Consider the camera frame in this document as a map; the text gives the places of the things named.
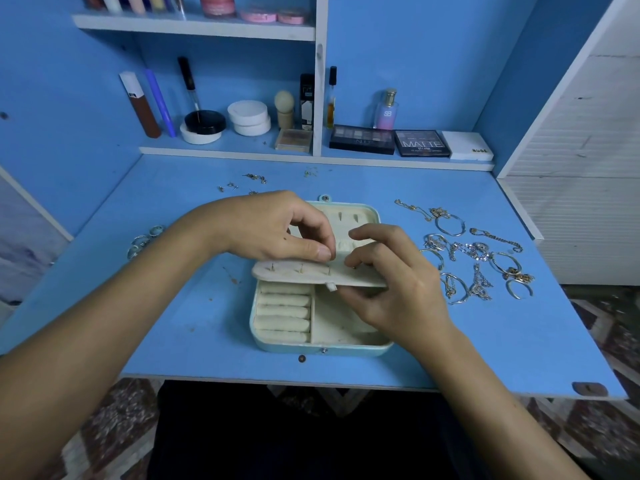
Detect person's left hand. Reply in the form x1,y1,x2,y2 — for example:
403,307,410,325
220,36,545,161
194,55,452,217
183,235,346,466
205,191,337,264

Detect person's right hand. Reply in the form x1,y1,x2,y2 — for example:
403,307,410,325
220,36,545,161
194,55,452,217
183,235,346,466
335,223,456,356

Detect pile of small earrings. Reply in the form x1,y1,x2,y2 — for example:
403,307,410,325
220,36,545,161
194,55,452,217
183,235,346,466
217,173,269,193

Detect cream jewellery box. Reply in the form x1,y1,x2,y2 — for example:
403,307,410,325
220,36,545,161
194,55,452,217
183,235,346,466
249,201,394,356

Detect pile of silver bracelets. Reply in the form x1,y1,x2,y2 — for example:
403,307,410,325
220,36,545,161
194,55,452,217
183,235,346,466
393,199,536,306

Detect pile of silver rings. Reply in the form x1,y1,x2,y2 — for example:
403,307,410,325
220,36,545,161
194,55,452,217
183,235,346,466
127,225,166,261

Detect person's right forearm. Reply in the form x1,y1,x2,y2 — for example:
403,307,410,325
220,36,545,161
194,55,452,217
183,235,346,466
420,329,591,480

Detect person's left forearm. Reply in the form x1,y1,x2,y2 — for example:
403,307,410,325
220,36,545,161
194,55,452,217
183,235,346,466
0,209,226,480

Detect white flat box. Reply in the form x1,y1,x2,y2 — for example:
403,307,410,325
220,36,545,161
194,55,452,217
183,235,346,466
441,131,495,163

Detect person's dark clothing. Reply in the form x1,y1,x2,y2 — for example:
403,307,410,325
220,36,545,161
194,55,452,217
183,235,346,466
148,379,466,480

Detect square brown powder compact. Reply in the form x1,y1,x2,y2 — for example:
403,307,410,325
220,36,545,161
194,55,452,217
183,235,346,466
275,129,314,154

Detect white round cream jar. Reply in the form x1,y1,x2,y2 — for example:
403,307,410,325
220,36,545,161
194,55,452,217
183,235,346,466
227,99,272,138

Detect white bowl black inside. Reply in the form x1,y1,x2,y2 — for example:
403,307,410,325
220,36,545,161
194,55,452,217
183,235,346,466
180,109,227,146

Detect beige makeup sponge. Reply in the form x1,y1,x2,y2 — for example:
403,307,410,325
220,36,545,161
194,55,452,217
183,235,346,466
275,91,296,132

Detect black cosmetic bottle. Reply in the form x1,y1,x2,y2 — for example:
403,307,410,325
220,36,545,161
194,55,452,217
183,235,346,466
300,73,315,132

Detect dark eyeshadow palette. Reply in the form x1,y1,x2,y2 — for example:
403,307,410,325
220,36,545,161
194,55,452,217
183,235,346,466
329,125,396,155

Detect thin dark cosmetic bottle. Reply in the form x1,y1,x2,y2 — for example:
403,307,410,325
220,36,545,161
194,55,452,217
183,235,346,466
326,65,338,130

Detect black lettered eyeshadow palette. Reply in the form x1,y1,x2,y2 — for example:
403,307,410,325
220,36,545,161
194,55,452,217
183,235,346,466
393,129,452,158

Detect blue cosmetic tube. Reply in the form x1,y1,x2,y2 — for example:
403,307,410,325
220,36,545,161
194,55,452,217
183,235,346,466
144,69,178,138

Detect black makeup brush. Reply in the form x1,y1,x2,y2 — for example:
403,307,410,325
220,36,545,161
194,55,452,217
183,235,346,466
178,57,201,114

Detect small pink perfume bottle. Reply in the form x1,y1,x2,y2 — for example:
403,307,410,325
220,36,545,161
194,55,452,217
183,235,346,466
374,89,398,132

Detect brown lipstick tube white cap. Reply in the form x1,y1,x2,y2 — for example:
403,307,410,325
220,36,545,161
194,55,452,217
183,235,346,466
119,71,162,140

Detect white shelf unit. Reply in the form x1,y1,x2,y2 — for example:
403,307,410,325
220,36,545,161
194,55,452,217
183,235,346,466
72,0,495,173

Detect white slatted cabinet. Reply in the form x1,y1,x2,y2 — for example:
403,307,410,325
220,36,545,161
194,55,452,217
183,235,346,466
497,0,640,286

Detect pink round jar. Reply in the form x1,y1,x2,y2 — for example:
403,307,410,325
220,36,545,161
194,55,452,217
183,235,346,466
199,0,238,18

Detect white framed marbled panel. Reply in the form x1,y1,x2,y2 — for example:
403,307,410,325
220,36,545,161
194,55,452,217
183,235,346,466
0,167,74,306

